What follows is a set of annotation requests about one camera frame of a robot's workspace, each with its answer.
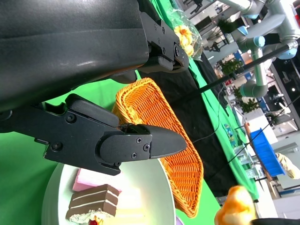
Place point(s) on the pink cake slice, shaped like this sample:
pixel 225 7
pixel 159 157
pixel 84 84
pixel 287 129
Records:
pixel 93 180

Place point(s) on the pale green bowl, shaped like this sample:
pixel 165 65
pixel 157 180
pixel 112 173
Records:
pixel 154 187

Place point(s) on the green cloth strip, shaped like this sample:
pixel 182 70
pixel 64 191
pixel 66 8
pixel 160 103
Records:
pixel 225 131

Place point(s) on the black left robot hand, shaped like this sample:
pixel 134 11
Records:
pixel 70 47

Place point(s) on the orange wicker basket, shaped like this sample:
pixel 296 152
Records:
pixel 159 110

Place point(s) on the elongated orange striped bread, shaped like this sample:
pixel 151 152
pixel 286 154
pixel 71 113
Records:
pixel 236 206

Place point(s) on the green tablecloth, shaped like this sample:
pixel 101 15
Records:
pixel 18 164

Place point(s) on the blue plastic bin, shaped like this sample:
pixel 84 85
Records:
pixel 267 152

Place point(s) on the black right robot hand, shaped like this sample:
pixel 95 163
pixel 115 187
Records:
pixel 276 222

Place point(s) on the black backdrop cloth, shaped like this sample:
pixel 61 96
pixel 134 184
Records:
pixel 197 112

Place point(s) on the chocolate cake slice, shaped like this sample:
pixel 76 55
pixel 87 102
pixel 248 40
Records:
pixel 93 201

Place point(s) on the black pole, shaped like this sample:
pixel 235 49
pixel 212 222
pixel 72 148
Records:
pixel 246 66

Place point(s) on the bag of yellow snacks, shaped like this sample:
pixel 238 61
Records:
pixel 185 35

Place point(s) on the lavender plate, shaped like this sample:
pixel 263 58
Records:
pixel 179 221

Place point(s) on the grey industrial robot arm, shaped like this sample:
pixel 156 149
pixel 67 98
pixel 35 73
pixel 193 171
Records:
pixel 257 79

